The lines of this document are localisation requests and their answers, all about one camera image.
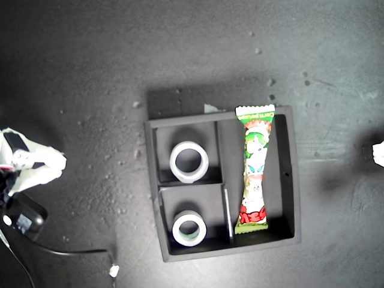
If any small black camera box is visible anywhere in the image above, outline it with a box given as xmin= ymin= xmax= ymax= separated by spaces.
xmin=1 ymin=194 xmax=48 ymax=236

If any black tray with wells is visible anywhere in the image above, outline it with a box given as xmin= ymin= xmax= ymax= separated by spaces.
xmin=145 ymin=104 xmax=302 ymax=263

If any snack bar printed wrapper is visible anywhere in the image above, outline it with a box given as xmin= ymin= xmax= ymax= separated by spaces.
xmin=234 ymin=104 xmax=276 ymax=235

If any thin black cable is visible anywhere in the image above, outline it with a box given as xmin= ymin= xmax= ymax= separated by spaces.
xmin=0 ymin=229 xmax=37 ymax=288

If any white tape roll green core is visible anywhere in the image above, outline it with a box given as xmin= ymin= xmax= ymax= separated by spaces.
xmin=172 ymin=209 xmax=208 ymax=247

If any black camera cable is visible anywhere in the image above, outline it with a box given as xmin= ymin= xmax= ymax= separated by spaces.
xmin=28 ymin=233 xmax=117 ymax=288

